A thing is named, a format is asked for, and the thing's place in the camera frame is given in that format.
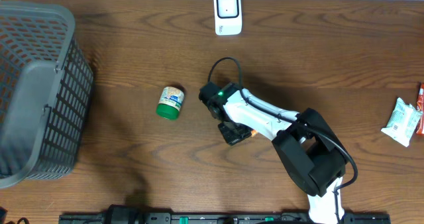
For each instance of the white barcode scanner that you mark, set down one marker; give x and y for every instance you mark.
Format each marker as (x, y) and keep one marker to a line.
(228, 17)

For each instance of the orange tissue pack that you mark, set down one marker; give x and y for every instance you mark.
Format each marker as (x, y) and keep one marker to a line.
(254, 133)

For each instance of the mint green wipes pack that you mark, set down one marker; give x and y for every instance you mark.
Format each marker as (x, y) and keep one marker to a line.
(402, 123)

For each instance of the green lid jar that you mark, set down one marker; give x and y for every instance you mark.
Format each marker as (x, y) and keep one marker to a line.
(170, 103)

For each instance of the red Top chocolate bar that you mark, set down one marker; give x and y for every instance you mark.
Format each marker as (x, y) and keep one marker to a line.
(420, 130)

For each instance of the grey plastic basket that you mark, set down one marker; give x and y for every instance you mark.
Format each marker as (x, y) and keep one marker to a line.
(46, 90)

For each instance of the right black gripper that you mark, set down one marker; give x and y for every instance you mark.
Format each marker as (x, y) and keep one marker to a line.
(230, 138)

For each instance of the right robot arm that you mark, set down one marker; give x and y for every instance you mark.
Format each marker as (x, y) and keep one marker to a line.
(306, 146)

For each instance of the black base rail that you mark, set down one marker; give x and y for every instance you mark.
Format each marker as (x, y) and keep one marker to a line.
(167, 218)

